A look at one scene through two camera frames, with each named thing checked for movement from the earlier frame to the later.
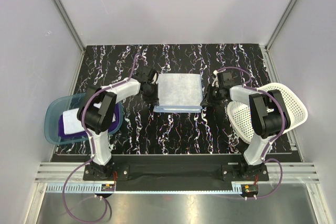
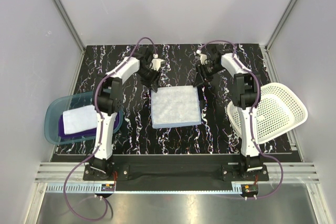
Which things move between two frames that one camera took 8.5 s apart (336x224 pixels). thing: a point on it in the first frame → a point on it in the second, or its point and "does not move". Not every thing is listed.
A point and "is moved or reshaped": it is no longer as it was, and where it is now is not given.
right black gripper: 208,101 → 201,68
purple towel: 113,127 does not move
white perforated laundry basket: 294,108 does not move
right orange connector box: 249,189 does not move
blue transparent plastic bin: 55,110 does not move
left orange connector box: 106,187 does not move
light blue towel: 179,93 is moved or reshaped
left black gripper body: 151,95 → 148,75
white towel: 71,122 does not move
